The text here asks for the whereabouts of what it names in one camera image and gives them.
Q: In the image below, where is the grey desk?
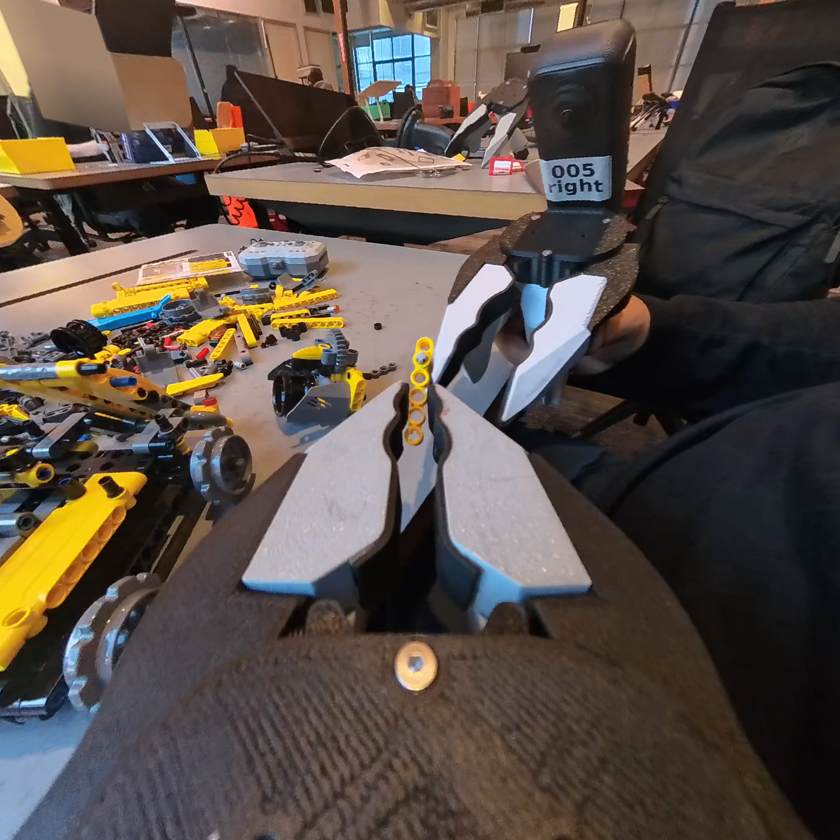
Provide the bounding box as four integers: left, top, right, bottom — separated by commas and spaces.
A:
0, 223, 519, 840

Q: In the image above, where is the grey toy battery box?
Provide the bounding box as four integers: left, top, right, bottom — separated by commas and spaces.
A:
238, 239, 330, 280

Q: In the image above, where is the pile of loose toy pieces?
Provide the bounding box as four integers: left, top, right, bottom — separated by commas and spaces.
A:
0, 276, 345, 408

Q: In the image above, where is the person's right hand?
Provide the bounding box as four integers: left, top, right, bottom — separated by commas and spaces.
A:
493, 295, 652, 378

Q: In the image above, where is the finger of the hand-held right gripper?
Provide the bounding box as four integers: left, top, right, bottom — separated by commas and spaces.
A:
499, 274, 609, 425
430, 262, 521, 389

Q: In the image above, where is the toy wheel gear subassembly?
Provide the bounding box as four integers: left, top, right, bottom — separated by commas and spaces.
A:
268, 330, 368, 427

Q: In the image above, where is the grey table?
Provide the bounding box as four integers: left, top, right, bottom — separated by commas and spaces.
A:
205, 128, 664, 247

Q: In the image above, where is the white paper sheet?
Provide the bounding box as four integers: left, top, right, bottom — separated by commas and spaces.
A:
326, 146, 472, 179

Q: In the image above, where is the yellow thin toy beam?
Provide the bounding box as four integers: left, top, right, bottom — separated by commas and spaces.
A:
405, 336, 435, 447

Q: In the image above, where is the person's right forearm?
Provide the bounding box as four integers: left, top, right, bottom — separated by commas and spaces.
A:
571, 295, 840, 421

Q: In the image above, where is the yellow plastic tray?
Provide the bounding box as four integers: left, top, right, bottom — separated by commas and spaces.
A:
0, 136, 76, 175

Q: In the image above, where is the idle black grey gripper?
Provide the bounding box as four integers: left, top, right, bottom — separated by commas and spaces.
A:
446, 79, 532, 168

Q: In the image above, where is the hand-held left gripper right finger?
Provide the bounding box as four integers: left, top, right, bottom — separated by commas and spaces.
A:
428, 385, 593, 595

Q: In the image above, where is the black office chair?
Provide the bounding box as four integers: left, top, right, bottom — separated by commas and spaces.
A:
577, 0, 840, 441

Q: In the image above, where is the black backpack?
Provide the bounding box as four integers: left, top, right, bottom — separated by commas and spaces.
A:
633, 62, 840, 303

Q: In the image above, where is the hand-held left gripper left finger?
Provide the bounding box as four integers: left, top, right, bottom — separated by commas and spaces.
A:
241, 382, 408, 597

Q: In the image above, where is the blue toy panel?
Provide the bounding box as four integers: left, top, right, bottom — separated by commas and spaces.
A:
88, 295, 173, 332

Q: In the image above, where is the yellow plastic block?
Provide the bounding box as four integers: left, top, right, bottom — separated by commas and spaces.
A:
193, 128, 247, 157

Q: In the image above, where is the brown cardboard box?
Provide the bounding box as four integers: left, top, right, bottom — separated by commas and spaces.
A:
0, 0, 194, 132

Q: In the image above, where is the clear sticker sheet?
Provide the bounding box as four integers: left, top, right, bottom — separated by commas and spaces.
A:
136, 252, 242, 286

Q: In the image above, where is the wooden table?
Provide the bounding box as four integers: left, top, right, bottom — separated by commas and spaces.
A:
0, 154, 283, 191

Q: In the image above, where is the yellow toy vehicle model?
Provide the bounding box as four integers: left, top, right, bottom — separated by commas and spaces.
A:
0, 357, 257, 719

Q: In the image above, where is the black monitor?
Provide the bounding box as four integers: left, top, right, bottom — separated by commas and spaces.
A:
223, 69, 355, 152

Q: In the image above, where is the clear acrylic case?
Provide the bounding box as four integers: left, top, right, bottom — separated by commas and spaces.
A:
92, 121, 201, 164

